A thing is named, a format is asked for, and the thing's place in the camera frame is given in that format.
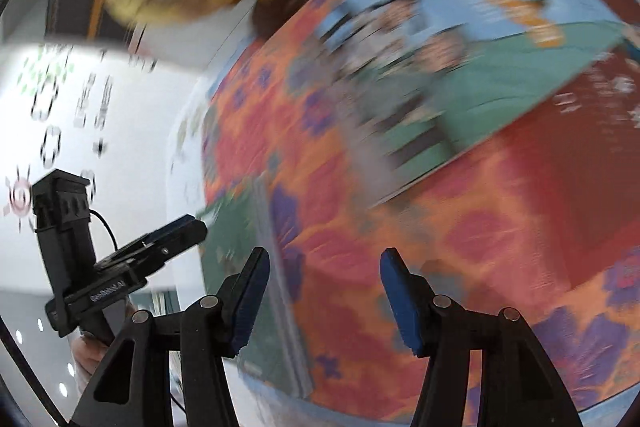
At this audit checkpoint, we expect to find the black cable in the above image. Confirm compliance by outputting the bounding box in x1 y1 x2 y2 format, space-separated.
88 208 122 253

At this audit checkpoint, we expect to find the light blue picture book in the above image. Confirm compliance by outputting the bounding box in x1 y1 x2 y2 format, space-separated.
316 0 624 205

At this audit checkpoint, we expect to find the left hand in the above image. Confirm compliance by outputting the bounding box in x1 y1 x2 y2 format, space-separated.
70 299 136 395

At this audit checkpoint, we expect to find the orange floral table cloth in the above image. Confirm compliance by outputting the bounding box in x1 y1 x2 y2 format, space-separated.
200 0 639 421

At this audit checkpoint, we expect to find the green book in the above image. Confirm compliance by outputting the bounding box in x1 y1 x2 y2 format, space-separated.
196 178 312 399

